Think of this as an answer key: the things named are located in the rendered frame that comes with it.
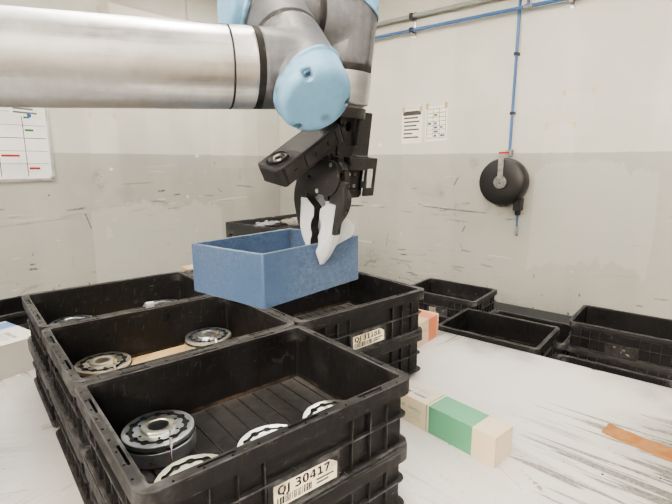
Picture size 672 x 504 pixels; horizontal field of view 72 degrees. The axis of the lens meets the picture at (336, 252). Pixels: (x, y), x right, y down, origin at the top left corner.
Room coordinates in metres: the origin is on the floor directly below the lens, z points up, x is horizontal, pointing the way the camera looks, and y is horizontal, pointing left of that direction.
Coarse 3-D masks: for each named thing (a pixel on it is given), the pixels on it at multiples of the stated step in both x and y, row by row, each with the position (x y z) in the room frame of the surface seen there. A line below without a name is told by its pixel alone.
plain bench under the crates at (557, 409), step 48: (0, 384) 1.06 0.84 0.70; (432, 384) 1.06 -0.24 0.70; (480, 384) 1.06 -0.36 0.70; (528, 384) 1.06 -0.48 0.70; (576, 384) 1.06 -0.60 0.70; (624, 384) 1.06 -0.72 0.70; (0, 432) 0.86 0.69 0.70; (48, 432) 0.86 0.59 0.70; (528, 432) 0.86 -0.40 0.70; (576, 432) 0.86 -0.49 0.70; (0, 480) 0.71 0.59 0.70; (48, 480) 0.71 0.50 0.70; (432, 480) 0.71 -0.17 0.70; (480, 480) 0.71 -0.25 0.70; (528, 480) 0.71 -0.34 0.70; (576, 480) 0.71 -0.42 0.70; (624, 480) 0.71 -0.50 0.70
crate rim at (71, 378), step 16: (176, 304) 1.00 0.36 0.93; (96, 320) 0.89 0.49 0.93; (288, 320) 0.89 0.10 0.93; (48, 336) 0.80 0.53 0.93; (240, 336) 0.80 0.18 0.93; (48, 352) 0.78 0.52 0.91; (64, 352) 0.73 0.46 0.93; (192, 352) 0.73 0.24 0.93; (64, 368) 0.67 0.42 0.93; (128, 368) 0.67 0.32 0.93
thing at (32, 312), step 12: (144, 276) 1.26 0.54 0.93; (156, 276) 1.27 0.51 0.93; (192, 276) 1.26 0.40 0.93; (72, 288) 1.13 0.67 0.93; (84, 288) 1.15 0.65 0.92; (24, 300) 1.03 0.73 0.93; (180, 300) 1.03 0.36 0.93; (36, 312) 0.94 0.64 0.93; (120, 312) 0.94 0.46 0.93; (36, 324) 0.88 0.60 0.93; (60, 324) 0.87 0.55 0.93
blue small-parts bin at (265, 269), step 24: (216, 240) 0.67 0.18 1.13; (240, 240) 0.71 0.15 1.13; (264, 240) 0.75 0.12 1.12; (288, 240) 0.79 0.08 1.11; (216, 264) 0.61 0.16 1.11; (240, 264) 0.57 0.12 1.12; (264, 264) 0.55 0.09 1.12; (288, 264) 0.58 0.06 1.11; (312, 264) 0.62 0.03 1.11; (336, 264) 0.66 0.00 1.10; (216, 288) 0.61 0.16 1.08; (240, 288) 0.58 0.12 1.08; (264, 288) 0.55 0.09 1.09; (288, 288) 0.58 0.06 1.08; (312, 288) 0.62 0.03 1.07
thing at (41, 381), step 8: (32, 352) 0.99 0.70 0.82; (40, 368) 0.90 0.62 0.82; (40, 376) 0.99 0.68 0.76; (40, 384) 1.01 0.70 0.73; (40, 392) 1.00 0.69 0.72; (48, 392) 0.90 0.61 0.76; (48, 400) 0.90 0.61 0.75; (48, 408) 0.92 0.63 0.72; (48, 416) 0.89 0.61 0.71; (56, 424) 0.86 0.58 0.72
